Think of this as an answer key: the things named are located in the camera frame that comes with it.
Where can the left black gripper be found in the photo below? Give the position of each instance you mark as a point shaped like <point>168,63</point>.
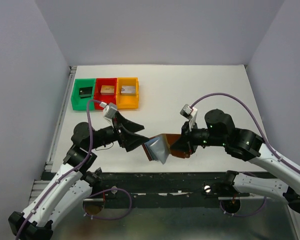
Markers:
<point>121,133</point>

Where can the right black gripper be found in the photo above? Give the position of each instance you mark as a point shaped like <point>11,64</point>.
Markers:
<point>188,137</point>

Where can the brown leather card holder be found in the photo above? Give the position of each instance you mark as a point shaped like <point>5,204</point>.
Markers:
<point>158,148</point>

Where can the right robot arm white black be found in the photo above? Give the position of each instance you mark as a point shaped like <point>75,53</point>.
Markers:
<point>249,147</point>

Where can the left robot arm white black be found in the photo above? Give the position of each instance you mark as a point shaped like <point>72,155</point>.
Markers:
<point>73,182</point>

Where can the silver card in yellow bin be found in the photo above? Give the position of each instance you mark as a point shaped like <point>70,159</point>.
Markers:
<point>128,90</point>

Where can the gold card in red bin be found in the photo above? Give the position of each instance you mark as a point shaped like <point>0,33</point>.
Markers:
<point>107,90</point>

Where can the black card in green bin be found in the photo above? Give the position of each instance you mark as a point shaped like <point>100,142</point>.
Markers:
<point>85,92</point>

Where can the yellow plastic bin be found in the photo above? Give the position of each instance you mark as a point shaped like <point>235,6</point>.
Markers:
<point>127,102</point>

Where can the red plastic bin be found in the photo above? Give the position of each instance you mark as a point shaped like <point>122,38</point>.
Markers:
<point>105,98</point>

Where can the green plastic bin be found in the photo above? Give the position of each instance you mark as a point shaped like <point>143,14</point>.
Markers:
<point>77,103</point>

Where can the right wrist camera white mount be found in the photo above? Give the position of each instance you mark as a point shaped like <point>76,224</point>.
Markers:
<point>189,113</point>

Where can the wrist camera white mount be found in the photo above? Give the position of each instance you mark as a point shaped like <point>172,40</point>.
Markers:
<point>108,111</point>
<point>189,113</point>

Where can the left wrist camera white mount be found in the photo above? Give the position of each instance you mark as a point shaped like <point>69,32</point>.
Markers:
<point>108,111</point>

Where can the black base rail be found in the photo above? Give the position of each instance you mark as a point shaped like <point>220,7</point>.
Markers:
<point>162,190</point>

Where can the left aluminium side rail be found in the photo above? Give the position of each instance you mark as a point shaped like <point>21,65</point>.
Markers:
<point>50,158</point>

